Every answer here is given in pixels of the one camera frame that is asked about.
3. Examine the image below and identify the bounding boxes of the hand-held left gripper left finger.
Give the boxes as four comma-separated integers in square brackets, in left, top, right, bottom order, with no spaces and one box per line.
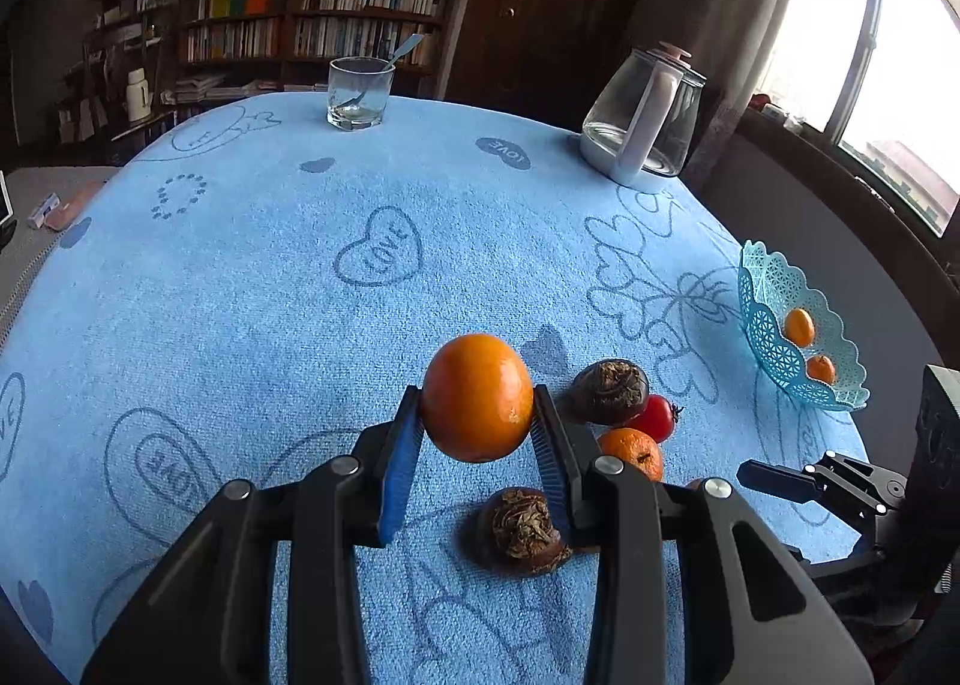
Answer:
[81,385,425,685]

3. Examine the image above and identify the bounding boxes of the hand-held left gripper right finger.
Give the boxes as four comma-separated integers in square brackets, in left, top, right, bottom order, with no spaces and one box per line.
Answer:
[531,385,875,685]

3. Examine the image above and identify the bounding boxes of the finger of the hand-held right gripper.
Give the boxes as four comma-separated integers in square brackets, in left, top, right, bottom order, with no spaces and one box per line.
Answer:
[736,451,908,528]

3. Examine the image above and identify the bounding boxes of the dark wrinkled passion fruit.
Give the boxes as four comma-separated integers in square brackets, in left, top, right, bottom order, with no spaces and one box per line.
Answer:
[478,488,575,573]
[568,359,651,426]

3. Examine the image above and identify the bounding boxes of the large orange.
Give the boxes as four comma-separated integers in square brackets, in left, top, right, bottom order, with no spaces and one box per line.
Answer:
[420,334,535,462]

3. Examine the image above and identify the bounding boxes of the red tomato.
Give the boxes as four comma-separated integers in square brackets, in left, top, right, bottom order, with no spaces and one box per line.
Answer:
[625,394,685,444]

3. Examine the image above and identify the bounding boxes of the blue lattice plastic basket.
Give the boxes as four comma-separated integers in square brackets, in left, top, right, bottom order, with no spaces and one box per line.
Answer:
[739,240,871,412]

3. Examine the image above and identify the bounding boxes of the dark wooden window sill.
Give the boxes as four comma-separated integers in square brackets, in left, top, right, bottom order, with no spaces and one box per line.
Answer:
[731,106,960,386]

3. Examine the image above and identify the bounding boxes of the clear drinking glass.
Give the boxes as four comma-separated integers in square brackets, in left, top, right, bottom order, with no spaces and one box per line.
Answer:
[327,56,395,131]

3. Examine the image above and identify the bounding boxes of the small white red packets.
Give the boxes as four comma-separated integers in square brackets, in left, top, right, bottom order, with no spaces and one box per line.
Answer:
[750,94,807,131]

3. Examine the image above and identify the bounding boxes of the pink and white item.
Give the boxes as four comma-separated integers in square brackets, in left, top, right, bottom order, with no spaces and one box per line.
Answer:
[28,181,106,232]

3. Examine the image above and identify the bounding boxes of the white bottle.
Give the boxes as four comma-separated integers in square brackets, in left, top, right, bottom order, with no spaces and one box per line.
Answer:
[124,68,151,124]

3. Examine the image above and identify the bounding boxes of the dark wooden door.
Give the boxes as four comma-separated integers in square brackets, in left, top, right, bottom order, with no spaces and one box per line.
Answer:
[442,0,661,131]

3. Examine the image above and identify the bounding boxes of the dark cluttered storage rack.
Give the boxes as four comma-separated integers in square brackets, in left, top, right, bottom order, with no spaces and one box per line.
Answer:
[56,0,181,146]

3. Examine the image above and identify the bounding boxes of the glass kettle with white handle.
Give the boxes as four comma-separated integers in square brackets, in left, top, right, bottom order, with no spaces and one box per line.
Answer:
[580,41,707,193]

